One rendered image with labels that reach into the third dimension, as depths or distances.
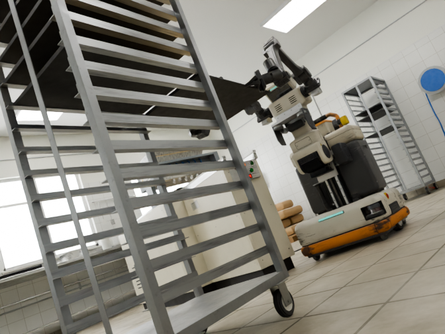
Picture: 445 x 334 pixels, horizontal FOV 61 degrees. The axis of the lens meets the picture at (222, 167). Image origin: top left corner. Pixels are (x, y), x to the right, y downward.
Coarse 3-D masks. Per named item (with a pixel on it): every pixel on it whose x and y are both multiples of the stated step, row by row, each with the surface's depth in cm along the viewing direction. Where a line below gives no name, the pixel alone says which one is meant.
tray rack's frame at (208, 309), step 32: (64, 32) 112; (32, 64) 125; (0, 96) 138; (96, 128) 105; (32, 192) 131; (64, 192) 118; (32, 224) 130; (128, 224) 100; (96, 288) 111; (224, 288) 159; (256, 288) 127; (64, 320) 122; (160, 320) 95; (192, 320) 108
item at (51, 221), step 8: (104, 208) 150; (112, 208) 152; (56, 216) 134; (64, 216) 136; (80, 216) 141; (88, 216) 140; (96, 216) 145; (40, 224) 128; (48, 224) 128; (56, 224) 133
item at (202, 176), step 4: (224, 156) 271; (220, 160) 273; (204, 172) 292; (208, 172) 288; (212, 172) 284; (200, 176) 298; (204, 176) 293; (208, 176) 289; (192, 180) 308; (196, 180) 304; (200, 180) 299; (188, 184) 314; (192, 184) 310; (196, 184) 305; (184, 188) 321; (188, 188) 316
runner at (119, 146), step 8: (112, 144) 110; (120, 144) 113; (128, 144) 115; (136, 144) 118; (144, 144) 120; (152, 144) 123; (160, 144) 126; (168, 144) 129; (176, 144) 132; (184, 144) 135; (192, 144) 138; (200, 144) 142; (208, 144) 146; (216, 144) 149; (224, 144) 154; (96, 152) 107; (120, 152) 115; (128, 152) 118
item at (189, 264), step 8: (144, 136) 184; (152, 152) 183; (152, 160) 181; (160, 192) 179; (168, 208) 176; (176, 232) 174; (184, 240) 175; (184, 264) 172; (192, 264) 172; (200, 288) 170
